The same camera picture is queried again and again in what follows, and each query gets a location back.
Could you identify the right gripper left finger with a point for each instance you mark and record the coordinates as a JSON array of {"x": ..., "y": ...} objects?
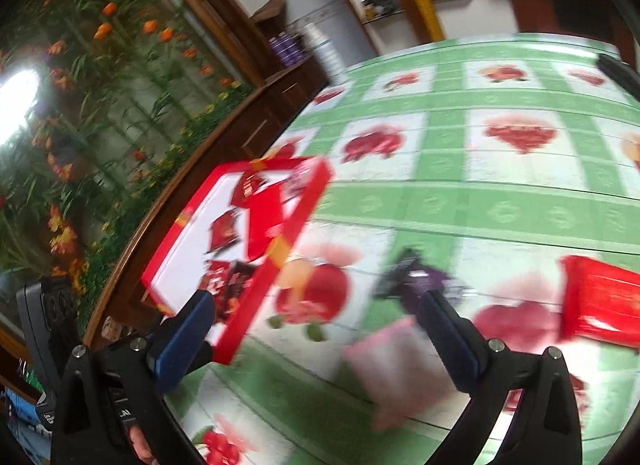
[{"x": 105, "y": 395}]

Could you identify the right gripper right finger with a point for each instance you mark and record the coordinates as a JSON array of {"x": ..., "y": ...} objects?
[{"x": 545, "y": 427}]

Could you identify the red tissue pack gold text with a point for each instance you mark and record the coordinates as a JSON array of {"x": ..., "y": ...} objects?
[{"x": 601, "y": 302}]

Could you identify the pink sachet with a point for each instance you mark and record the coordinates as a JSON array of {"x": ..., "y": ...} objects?
[{"x": 399, "y": 369}]

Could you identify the dark chocolate snack packet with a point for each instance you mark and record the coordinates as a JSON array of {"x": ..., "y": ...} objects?
[{"x": 226, "y": 281}]

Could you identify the dark red candy packet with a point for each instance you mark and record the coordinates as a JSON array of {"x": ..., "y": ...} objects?
[{"x": 223, "y": 232}]

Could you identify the dark purple snack packet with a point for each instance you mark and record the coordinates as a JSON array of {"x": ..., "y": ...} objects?
[{"x": 409, "y": 278}]

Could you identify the long red snack pack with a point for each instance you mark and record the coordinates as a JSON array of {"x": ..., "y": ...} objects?
[{"x": 264, "y": 217}]

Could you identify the small red candy packet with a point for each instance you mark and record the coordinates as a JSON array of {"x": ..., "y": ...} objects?
[{"x": 249, "y": 183}]

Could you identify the pink candy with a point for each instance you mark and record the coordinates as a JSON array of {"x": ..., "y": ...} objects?
[{"x": 296, "y": 182}]

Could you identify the left hand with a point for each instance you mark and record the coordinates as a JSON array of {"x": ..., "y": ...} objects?
[{"x": 140, "y": 445}]

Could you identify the red tray box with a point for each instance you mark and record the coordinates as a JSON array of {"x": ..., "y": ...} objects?
[{"x": 178, "y": 265}]

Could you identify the wooden cabinet ledge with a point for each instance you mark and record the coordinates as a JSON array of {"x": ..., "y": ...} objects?
[{"x": 158, "y": 202}]

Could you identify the green fruit tablecloth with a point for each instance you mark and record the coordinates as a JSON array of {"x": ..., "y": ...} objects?
[{"x": 494, "y": 157}]

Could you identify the black remote control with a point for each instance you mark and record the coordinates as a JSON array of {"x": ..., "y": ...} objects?
[{"x": 621, "y": 73}]

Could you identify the white spray bottle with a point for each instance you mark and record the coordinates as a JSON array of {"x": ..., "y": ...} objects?
[{"x": 323, "y": 49}]

